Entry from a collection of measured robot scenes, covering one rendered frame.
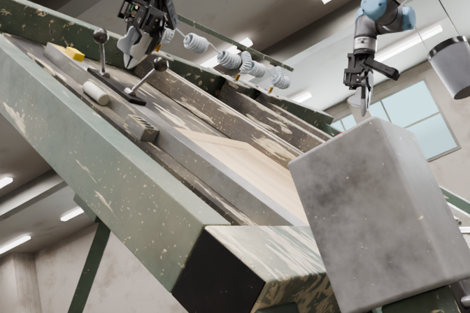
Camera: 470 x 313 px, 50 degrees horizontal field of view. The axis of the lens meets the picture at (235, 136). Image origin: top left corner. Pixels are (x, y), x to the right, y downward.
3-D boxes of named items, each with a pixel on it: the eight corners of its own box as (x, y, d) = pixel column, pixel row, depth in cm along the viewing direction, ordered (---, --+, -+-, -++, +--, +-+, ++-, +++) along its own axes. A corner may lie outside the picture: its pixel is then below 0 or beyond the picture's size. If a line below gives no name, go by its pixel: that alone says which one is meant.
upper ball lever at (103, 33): (101, 84, 126) (96, 33, 119) (93, 77, 129) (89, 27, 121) (115, 79, 129) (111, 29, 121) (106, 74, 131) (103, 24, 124)
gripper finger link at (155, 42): (133, 48, 115) (149, 12, 114) (138, 49, 117) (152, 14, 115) (150, 56, 114) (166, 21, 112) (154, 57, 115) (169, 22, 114)
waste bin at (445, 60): (447, 94, 591) (424, 50, 615) (451, 105, 634) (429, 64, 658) (489, 74, 574) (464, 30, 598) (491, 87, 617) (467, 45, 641)
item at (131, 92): (126, 95, 118) (167, 56, 121) (117, 89, 120) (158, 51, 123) (134, 105, 121) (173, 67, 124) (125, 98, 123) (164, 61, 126)
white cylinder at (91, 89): (80, 91, 123) (96, 104, 118) (84, 79, 122) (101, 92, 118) (90, 93, 125) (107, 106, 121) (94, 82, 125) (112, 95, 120)
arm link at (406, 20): (403, 23, 152) (369, 28, 159) (417, 33, 161) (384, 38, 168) (404, -2, 153) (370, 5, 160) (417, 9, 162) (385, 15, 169)
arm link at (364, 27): (375, 2, 163) (352, 7, 169) (373, 34, 161) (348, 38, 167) (386, 12, 169) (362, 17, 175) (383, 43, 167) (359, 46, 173)
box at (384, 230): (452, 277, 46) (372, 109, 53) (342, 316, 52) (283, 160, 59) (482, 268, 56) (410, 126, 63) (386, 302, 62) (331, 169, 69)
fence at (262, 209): (289, 249, 86) (300, 229, 85) (42, 54, 143) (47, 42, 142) (304, 249, 89) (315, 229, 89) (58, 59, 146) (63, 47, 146)
